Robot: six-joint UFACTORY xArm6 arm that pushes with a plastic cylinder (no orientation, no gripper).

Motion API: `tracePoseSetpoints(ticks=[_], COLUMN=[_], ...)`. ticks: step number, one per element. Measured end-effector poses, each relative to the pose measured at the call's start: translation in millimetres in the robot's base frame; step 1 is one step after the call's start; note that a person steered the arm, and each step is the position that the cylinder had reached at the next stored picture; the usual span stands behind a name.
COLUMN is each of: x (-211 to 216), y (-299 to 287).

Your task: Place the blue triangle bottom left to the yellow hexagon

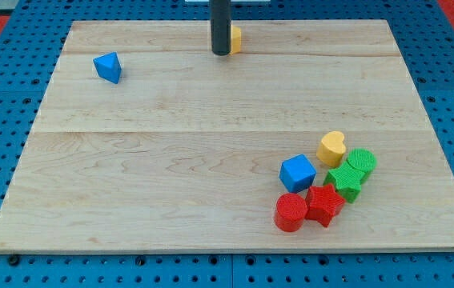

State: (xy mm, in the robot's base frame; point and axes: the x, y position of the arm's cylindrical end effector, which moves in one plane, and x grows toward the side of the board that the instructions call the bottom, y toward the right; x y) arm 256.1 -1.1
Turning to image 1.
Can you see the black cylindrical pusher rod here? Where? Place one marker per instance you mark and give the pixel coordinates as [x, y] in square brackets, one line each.
[220, 24]

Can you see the yellow hexagon block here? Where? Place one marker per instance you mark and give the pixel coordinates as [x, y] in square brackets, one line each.
[236, 39]

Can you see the blue triangle block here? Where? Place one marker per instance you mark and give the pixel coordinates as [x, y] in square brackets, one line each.
[108, 67]

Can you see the light wooden board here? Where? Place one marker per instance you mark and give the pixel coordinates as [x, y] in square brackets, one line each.
[182, 156]

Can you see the yellow heart block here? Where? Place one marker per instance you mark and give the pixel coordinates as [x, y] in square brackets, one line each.
[331, 148]

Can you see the blue cube block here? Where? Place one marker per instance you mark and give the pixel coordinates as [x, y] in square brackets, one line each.
[297, 173]

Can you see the green cylinder block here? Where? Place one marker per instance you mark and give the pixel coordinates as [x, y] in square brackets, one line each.
[362, 160]

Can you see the red cylinder block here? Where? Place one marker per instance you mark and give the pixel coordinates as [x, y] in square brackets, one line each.
[290, 212]

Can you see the green star block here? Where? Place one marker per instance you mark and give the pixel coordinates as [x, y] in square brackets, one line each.
[346, 180]

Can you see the red star block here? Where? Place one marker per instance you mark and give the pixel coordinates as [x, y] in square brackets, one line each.
[323, 204]

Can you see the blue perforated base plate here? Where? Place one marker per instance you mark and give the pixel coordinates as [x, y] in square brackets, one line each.
[29, 48]

